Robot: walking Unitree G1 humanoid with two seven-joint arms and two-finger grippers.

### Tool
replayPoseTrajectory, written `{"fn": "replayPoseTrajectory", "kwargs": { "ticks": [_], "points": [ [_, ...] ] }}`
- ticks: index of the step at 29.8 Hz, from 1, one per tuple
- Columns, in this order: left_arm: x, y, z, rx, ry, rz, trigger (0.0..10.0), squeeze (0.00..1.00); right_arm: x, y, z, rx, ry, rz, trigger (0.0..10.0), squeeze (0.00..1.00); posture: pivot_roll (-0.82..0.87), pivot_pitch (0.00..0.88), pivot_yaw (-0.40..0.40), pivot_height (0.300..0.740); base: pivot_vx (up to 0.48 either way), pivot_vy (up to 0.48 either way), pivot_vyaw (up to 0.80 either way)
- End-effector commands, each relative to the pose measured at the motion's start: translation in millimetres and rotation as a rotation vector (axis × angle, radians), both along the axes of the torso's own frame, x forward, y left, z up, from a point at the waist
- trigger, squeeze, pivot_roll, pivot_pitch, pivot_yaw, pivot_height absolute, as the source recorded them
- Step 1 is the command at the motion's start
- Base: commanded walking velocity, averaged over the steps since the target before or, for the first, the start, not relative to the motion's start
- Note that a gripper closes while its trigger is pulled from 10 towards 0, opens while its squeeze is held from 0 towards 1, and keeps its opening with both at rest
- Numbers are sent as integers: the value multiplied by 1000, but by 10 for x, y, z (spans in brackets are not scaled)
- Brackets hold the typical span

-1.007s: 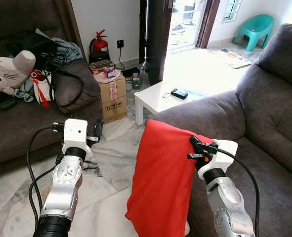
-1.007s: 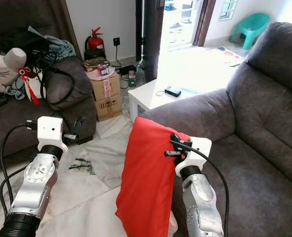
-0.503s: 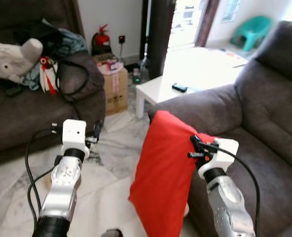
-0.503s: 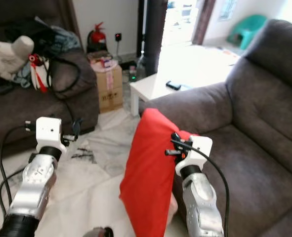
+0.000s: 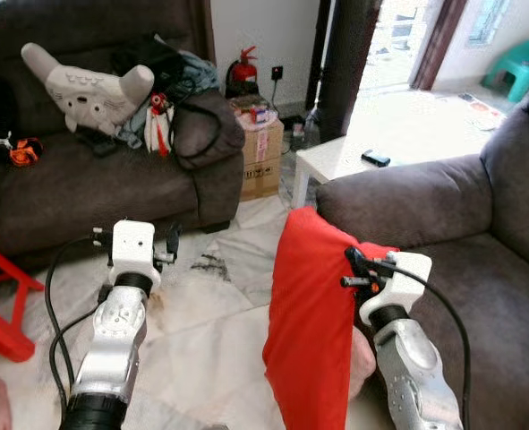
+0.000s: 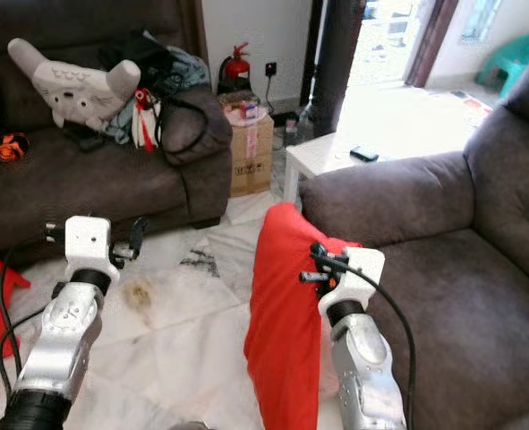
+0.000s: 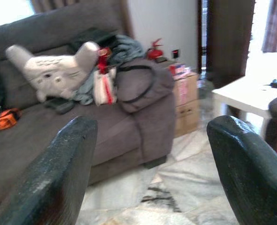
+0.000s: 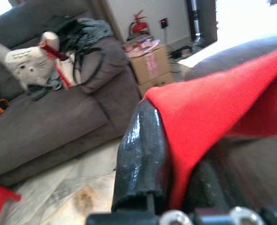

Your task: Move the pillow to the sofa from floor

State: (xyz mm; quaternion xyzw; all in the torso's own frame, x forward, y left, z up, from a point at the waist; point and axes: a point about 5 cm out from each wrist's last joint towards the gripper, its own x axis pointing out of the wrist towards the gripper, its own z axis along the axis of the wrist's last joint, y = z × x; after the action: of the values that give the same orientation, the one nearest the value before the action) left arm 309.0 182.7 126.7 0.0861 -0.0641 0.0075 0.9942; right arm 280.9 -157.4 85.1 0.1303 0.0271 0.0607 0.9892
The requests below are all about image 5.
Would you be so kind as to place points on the red pillow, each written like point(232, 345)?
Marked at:
point(313, 331)

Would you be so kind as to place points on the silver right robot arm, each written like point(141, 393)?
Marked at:
point(416, 376)

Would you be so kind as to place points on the grey-brown fabric sofa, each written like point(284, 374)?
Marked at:
point(94, 197)

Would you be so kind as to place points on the grey-brown two-seat sofa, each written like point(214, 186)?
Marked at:
point(461, 251)

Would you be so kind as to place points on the white grey Totoro pillow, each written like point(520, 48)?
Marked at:
point(89, 94)

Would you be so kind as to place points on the patterned floor mat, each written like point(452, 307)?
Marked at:
point(479, 103)

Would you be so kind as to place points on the black handheld device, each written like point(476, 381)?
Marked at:
point(376, 159)

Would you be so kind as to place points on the plain cardboard box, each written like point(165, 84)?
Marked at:
point(262, 179)

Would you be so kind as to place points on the red white tassel charm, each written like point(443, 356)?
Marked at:
point(159, 121)

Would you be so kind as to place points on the grey remote control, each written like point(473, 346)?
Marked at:
point(98, 141)

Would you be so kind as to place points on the white coffee table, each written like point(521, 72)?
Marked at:
point(398, 134)

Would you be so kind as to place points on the cardboard box with red tape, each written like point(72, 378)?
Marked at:
point(264, 139)

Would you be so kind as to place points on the grey charger with green light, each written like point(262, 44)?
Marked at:
point(297, 136)

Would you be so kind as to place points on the small red box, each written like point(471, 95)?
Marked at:
point(260, 115)

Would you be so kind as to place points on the brown patterned box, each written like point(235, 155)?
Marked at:
point(244, 101)

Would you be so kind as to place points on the blue-grey cloth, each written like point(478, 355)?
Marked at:
point(197, 76)

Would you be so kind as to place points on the orange black tool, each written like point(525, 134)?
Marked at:
point(24, 152)

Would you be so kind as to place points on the red fire extinguisher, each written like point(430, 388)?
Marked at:
point(243, 76)

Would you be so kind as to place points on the black bag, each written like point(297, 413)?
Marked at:
point(148, 55)

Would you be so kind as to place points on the dark brown wooden door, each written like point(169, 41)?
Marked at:
point(345, 63)

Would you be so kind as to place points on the brown curtain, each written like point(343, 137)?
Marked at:
point(201, 27)

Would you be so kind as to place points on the glass window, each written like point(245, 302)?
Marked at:
point(488, 20)

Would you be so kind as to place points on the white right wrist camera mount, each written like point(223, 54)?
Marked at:
point(398, 285)

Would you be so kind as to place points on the black wall socket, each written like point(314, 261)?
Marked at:
point(277, 73)

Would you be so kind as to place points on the brown door frame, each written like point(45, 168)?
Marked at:
point(439, 40)

